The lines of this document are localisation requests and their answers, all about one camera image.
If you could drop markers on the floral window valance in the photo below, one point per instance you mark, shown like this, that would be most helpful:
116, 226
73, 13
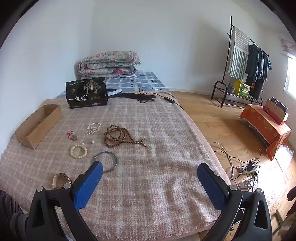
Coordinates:
288, 46

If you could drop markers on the black metal clothes rack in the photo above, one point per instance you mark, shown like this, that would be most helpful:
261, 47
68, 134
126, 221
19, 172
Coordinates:
217, 84

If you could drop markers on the white power strip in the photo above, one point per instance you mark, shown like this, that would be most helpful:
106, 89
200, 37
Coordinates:
247, 172

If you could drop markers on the black snack bag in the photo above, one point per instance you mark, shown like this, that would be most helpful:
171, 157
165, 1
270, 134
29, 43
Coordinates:
85, 92

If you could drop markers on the blue checked bedsheet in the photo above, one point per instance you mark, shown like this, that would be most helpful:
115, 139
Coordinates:
138, 81

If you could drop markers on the red flat box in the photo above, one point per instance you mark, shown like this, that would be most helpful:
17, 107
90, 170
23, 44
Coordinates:
271, 115

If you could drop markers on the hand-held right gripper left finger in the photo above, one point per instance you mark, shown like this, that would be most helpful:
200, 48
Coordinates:
89, 183

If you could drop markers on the cardboard box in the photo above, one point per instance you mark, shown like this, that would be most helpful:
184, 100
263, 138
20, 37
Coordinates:
34, 129

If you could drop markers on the folded floral quilt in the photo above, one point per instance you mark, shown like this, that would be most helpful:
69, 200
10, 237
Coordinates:
108, 63

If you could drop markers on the striped hanging cloth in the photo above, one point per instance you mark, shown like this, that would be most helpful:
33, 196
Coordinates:
238, 53

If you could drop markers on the window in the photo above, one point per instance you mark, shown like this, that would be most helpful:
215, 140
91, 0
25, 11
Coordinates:
291, 76

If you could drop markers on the yellow box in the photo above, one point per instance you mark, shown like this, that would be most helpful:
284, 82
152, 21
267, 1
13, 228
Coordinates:
244, 89

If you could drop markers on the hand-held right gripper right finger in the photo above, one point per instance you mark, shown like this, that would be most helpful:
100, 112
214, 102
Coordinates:
211, 187

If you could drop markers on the pink plaid blanket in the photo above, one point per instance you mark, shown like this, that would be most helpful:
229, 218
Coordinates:
150, 162

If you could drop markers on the striped dark cloth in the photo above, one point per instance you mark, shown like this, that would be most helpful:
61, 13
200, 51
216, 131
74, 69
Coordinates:
9, 208

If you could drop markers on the black charger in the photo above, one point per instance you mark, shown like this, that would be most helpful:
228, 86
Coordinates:
252, 165

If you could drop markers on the dark hanging clothes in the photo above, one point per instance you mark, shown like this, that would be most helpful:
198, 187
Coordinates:
254, 67

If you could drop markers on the dark thin bangle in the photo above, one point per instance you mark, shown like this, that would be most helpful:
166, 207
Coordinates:
115, 157

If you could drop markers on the black folded light stand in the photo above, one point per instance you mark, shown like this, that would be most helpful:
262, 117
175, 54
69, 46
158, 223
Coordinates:
138, 95

